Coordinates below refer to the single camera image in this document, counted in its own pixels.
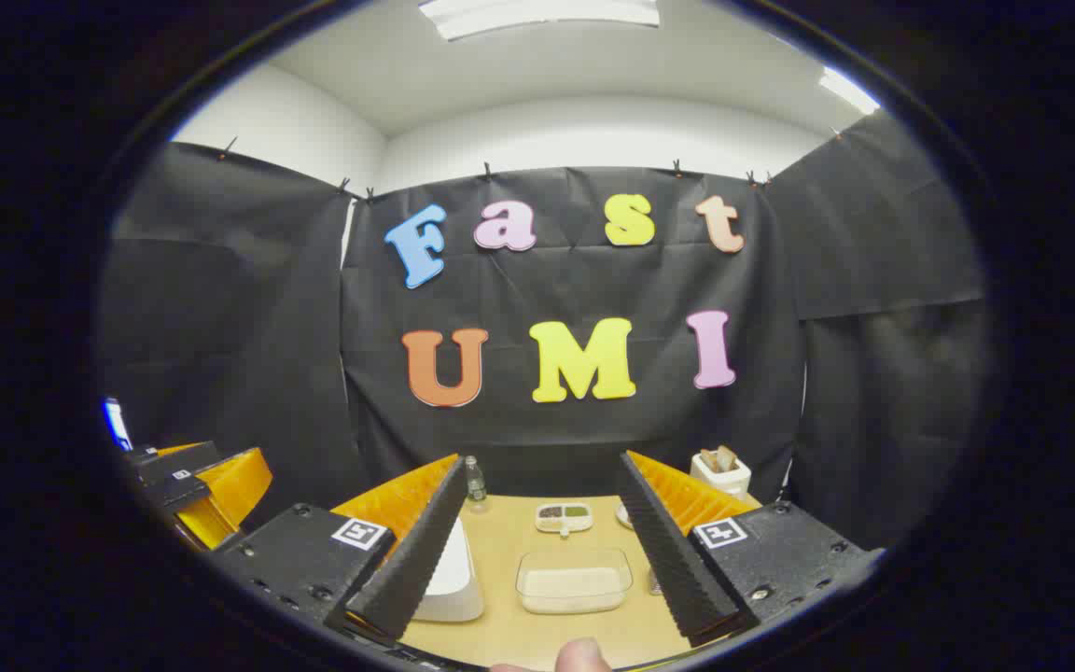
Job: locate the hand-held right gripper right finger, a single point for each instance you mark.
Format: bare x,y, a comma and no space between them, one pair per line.
673,560

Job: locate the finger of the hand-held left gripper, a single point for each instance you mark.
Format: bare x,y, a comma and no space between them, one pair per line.
174,464
234,490

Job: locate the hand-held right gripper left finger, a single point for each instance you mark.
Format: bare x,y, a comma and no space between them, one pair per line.
416,560

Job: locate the white rice cooker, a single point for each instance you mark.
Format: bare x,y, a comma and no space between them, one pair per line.
453,583

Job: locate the clear rice container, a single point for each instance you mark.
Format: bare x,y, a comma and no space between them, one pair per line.
575,586

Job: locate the white round plate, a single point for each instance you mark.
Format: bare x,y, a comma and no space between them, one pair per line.
625,516

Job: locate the white toaster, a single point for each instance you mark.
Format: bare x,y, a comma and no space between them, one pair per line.
722,481

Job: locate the clear water bottle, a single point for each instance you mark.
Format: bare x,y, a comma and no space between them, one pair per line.
476,485

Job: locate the toast slice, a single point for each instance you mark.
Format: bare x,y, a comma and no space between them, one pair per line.
727,457
709,459

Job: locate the white divided grain dish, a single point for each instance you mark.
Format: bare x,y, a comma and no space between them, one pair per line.
564,516

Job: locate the small ceiling light panel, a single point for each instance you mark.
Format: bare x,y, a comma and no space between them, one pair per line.
847,91

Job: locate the long ceiling light panel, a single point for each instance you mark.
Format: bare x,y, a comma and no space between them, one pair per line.
537,14

